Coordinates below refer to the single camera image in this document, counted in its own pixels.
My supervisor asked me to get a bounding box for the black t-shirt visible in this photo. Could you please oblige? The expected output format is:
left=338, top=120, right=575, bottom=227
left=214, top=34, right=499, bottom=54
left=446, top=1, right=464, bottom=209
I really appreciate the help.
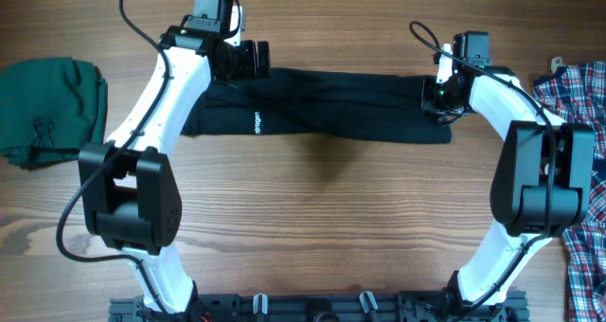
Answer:
left=181, top=68, right=452, bottom=144

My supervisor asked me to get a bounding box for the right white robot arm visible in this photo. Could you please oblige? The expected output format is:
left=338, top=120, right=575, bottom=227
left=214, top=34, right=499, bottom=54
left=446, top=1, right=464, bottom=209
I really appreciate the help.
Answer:
left=419, top=31, right=595, bottom=321

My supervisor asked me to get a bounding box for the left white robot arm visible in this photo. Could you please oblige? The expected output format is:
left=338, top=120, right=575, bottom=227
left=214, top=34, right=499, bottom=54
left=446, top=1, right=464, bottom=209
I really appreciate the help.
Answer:
left=76, top=0, right=271, bottom=321

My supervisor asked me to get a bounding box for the plaid red blue shirt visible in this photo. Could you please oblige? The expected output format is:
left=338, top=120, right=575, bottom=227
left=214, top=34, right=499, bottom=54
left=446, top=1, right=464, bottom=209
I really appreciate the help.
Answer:
left=532, top=60, right=606, bottom=322

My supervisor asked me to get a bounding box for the folded green garment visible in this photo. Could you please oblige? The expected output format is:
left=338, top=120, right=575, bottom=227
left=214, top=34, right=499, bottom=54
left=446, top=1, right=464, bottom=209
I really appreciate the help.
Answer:
left=1, top=57, right=108, bottom=168

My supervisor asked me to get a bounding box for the black mounting rail base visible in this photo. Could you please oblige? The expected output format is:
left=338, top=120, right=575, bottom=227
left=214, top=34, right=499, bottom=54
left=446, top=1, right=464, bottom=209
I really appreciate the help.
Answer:
left=108, top=291, right=530, bottom=322

